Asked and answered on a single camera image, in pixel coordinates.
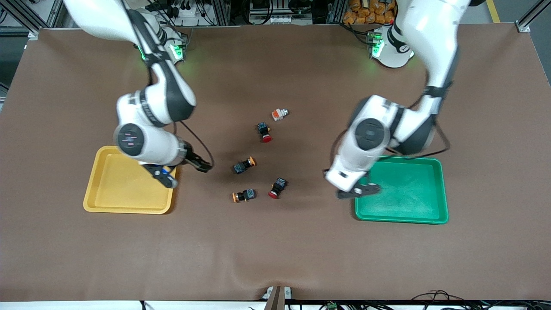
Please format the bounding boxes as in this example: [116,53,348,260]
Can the black cable bundle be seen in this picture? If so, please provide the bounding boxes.
[288,301,414,310]

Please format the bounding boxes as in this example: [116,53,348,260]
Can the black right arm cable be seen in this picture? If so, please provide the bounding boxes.
[122,0,215,169]

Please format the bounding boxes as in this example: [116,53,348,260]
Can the aluminium frame post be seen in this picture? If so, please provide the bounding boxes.
[329,0,347,25]
[213,0,231,25]

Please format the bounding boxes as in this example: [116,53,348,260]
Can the aluminium frame strut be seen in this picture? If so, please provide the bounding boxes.
[0,0,59,40]
[516,0,551,33]

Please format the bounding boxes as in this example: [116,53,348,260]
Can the white power strip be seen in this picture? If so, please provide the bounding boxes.
[170,0,216,20]

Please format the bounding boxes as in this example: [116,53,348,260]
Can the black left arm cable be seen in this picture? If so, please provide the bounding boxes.
[328,82,452,173]

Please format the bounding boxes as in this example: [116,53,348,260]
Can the yellow plastic tray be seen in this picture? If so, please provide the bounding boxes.
[83,146,178,215]

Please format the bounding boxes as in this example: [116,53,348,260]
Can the white electronic device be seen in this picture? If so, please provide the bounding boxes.
[250,0,298,25]

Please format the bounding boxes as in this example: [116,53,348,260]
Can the yellow mushroom push button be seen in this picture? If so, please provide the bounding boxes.
[232,189,256,204]
[232,156,257,175]

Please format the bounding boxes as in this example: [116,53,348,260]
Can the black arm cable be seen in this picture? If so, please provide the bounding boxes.
[122,0,215,169]
[328,82,452,173]

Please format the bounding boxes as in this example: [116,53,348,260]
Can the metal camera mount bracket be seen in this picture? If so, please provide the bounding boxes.
[262,285,293,310]

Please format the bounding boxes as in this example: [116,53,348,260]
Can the green plastic tray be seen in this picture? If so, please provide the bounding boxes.
[354,156,449,225]

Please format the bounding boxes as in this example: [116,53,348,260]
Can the brown table mat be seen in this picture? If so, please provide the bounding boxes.
[0,24,551,302]

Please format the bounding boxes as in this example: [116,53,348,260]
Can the black looped cable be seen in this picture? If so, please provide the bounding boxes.
[411,290,478,310]

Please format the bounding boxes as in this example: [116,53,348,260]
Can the orange bags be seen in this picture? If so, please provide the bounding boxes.
[343,0,397,25]

